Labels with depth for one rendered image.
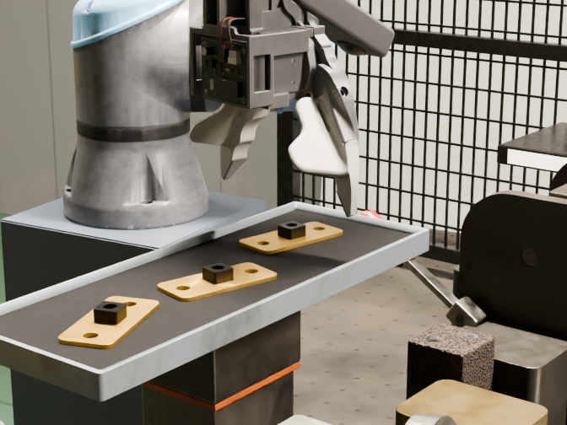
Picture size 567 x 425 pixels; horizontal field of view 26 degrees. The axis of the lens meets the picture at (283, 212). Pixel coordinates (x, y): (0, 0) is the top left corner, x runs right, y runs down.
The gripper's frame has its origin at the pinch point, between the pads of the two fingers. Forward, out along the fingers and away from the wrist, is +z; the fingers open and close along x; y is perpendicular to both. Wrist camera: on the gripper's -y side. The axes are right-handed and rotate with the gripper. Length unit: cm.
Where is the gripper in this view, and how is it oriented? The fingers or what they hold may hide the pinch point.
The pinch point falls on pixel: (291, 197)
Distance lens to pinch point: 97.5
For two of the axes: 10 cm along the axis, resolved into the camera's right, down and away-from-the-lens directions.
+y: -7.5, 1.8, -6.3
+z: 0.0, 9.6, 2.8
